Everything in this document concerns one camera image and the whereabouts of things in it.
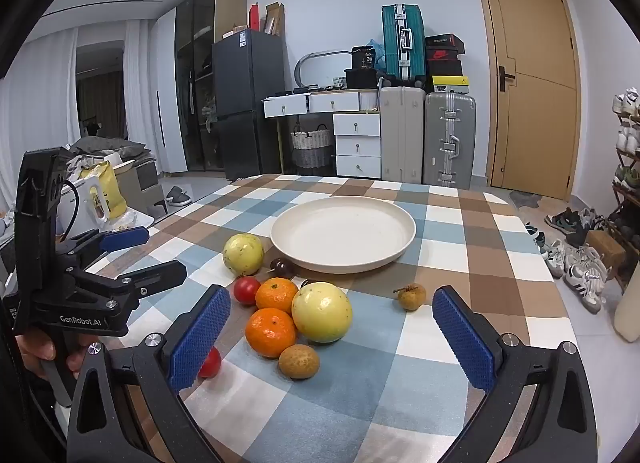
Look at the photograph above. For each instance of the white appliance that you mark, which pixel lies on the white appliance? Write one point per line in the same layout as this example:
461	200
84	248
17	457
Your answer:
92	208

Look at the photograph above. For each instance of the blue plastic bag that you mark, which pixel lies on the blue plastic bag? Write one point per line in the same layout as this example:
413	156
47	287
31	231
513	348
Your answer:
380	50

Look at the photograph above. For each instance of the grey oval mirror frame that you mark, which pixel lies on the grey oval mirror frame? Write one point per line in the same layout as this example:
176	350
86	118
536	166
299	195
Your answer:
300	68

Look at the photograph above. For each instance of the dark glass cabinet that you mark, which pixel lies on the dark glass cabinet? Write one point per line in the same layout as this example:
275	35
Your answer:
200	43

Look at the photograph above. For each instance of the dark grey fridge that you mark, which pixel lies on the dark grey fridge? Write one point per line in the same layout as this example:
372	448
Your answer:
245	93

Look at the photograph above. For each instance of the brown longan with stem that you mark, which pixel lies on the brown longan with stem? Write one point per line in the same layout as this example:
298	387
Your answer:
412	296

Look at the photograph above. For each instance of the cream round plate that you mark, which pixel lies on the cream round plate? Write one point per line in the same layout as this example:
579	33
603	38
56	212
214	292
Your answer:
345	233

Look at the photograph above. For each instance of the black and red shoe box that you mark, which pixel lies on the black and red shoe box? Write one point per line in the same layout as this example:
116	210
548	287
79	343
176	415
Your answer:
443	55

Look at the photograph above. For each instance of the open cardboard box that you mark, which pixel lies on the open cardboard box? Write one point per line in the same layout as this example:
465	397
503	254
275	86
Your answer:
274	18

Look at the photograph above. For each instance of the yellow-green passion fruit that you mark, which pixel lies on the yellow-green passion fruit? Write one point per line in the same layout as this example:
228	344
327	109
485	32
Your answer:
243	254
321	312

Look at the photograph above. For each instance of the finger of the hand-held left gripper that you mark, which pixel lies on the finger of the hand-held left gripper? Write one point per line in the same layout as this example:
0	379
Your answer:
125	238
160	275

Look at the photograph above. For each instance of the grey floor rag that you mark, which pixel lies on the grey floor rag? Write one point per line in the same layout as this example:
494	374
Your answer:
525	199

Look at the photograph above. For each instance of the flat labelled box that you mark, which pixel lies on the flat labelled box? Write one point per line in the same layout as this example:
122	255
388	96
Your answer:
235	33

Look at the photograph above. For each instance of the orange tangerine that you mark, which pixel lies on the orange tangerine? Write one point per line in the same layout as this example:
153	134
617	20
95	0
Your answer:
270	333
276	294

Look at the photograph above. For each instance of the person's left hand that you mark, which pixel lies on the person's left hand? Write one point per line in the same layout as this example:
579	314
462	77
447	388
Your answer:
35	348

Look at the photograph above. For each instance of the red cherry tomato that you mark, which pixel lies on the red cherry tomato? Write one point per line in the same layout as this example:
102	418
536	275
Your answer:
212	363
247	289

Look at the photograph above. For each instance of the large cardboard box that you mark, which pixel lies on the large cardboard box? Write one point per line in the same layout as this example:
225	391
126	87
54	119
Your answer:
137	178

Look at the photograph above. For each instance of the black printed packet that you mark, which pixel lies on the black printed packet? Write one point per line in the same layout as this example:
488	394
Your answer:
363	58

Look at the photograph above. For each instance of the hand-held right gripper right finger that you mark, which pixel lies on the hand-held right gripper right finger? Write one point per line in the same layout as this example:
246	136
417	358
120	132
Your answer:
465	338

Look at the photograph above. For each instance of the grey clothes pile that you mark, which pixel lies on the grey clothes pile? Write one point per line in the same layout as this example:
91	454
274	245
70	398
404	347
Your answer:
100	145

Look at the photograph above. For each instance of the teal suitcase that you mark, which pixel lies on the teal suitcase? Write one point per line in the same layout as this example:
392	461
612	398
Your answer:
415	43

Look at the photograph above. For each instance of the plain black box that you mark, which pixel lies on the plain black box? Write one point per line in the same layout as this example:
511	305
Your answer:
442	68

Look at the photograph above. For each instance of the dark purple plum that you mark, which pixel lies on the dark purple plum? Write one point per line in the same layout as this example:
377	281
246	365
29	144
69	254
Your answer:
281	268
307	284

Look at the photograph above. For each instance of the grey slippers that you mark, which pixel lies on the grey slippers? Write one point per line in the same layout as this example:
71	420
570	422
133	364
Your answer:
177	197

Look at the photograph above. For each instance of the yellow and black shoe box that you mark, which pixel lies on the yellow and black shoe box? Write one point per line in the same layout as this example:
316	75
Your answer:
450	84

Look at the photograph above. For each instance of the yellow bag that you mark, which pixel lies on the yellow bag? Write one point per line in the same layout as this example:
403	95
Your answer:
107	188

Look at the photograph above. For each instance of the white wardrobe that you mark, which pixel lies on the white wardrobe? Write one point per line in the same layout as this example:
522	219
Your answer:
167	93

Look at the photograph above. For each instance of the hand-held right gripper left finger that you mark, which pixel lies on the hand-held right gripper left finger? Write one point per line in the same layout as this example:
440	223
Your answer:
200	338

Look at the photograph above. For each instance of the white drawer desk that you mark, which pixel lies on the white drawer desk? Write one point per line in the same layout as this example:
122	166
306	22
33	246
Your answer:
357	125

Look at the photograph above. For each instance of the wooden door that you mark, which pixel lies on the wooden door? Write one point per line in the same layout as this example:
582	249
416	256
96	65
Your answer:
540	118

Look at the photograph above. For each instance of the black storage bin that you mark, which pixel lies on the black storage bin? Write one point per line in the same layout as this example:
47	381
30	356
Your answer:
360	78

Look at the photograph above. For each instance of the group of sneakers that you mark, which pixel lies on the group of sneakers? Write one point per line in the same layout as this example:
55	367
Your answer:
580	268

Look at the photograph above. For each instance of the wooden shoe rack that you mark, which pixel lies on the wooden shoe rack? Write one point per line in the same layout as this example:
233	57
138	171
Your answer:
625	193

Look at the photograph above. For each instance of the white curtain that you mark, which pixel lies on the white curtain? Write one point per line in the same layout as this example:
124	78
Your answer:
140	93
40	108

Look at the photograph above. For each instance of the silver suitcase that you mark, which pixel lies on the silver suitcase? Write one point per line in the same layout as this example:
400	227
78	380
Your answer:
440	143

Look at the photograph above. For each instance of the beige suitcase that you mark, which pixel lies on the beige suitcase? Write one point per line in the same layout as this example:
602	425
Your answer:
400	133

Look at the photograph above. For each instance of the checked tablecloth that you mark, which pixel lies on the checked tablecloth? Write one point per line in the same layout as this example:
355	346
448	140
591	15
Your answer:
380	393

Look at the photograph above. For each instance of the brown cardboard box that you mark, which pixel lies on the brown cardboard box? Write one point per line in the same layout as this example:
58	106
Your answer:
605	245

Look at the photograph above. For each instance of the wicker basket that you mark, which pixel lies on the wicker basket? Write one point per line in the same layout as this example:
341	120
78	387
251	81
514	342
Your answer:
311	143

